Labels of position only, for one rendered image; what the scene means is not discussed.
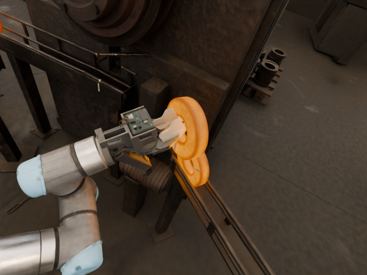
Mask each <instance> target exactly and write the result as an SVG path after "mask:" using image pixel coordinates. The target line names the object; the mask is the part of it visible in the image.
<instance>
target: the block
mask: <svg viewBox="0 0 367 275"><path fill-rule="evenodd" d="M168 91H169V83H168V82H166V81H164V80H162V79H160V78H158V77H156V76H153V77H152V78H150V79H149V80H147V81H146V82H145V83H143V84H142V85H141V87H140V96H139V107H141V106H144V108H146V110H147V112H148V114H149V115H150V117H151V119H158V118H160V117H162V116H163V114H164V108H165V104H166V100H167V95H168Z"/></svg>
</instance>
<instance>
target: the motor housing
mask: <svg viewBox="0 0 367 275"><path fill-rule="evenodd" d="M147 156H148V158H149V161H150V163H151V165H152V166H151V167H150V169H151V170H152V173H151V174H149V175H148V176H147V177H146V178H145V177H143V174H142V170H141V169H138V168H135V167H133V166H130V165H128V164H125V163H122V162H119V167H120V171H122V173H123V174H125V183H124V197H123V211H124V212H125V213H127V214H128V215H130V216H131V217H133V218H135V216H136V215H137V214H138V212H139V211H140V209H141V208H142V207H143V205H144V201H145V195H146V191H147V189H150V190H151V191H153V192H154V193H158V194H159V193H160V192H164V191H165V189H166V187H167V186H168V184H169V183H170V181H171V179H172V177H173V175H174V174H173V173H172V171H171V169H170V167H169V166H168V165H167V164H164V162H161V161H160V160H158V159H157V158H155V157H153V156H152V155H149V154H148V155H147Z"/></svg>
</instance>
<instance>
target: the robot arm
mask: <svg viewBox="0 0 367 275"><path fill-rule="evenodd" d="M121 117H122V120H120V121H119V125H120V126H118V127H115V128H112V129H109V130H107V131H104V132H103V131H102V129H101V128H99V129H96V130H94V132H95V134H96V137H95V136H90V137H88V138H86V139H83V140H80V141H78V142H75V143H72V144H69V145H66V146H64V147H61V148H58V149H56V150H53V151H51V152H48V153H45V154H42V155H38V156H37V157H35V158H32V159H30V160H28V161H25V162H23V163H21V164H20V165H19V167H18V169H17V172H16V173H17V180H18V183H19V185H20V187H21V189H22V190H23V192H24V193H25V194H26V195H28V196H30V197H32V198H36V197H39V196H41V195H46V194H47V193H49V192H51V193H52V194H53V195H55V196H57V197H58V199H59V210H60V227H57V228H51V229H44V230H38V231H31V232H25V233H21V234H14V235H8V236H1V237H0V275H38V274H42V273H45V272H50V271H53V270H57V269H61V272H62V275H85V274H87V273H90V272H92V271H94V270H96V269H97V268H98V267H99V266H100V265H101V264H102V262H103V253H102V240H101V237H100V230H99V223H98V216H97V206H96V201H97V198H98V195H99V191H98V188H97V186H96V184H95V182H94V180H93V179H92V178H90V177H89V176H90V175H93V174H95V173H97V172H100V171H102V170H104V169H107V168H108V166H111V165H114V164H115V160H117V161H120V162H122V163H125V164H128V165H130V166H133V167H135V168H138V169H141V170H143V171H146V170H148V169H149V168H150V167H151V166H152V165H151V163H150V161H149V158H148V156H147V155H148V154H152V155H153V156H154V155H155V154H157V153H161V152H164V151H166V150H168V149H169V148H171V146H172V145H173V144H174V143H176V142H177V140H178V139H179V138H180V137H181V136H182V135H183V134H184V133H185V131H186V125H185V123H184V121H183V119H182V118H181V117H179V116H177V115H176V112H175V110H174V109H173V108H168V109H166V110H165V112H164V114H163V116H162V117H160V118H158V119H151V117H150V115H149V114H148V112H147V110H146V108H144V106H141V107H138V108H136V109H133V110H130V111H127V112H124V113H121ZM120 122H122V124H120ZM157 132H159V133H160V134H159V136H158V137H159V138H160V139H159V138H157V135H158V134H157ZM114 158H115V159H114Z"/></svg>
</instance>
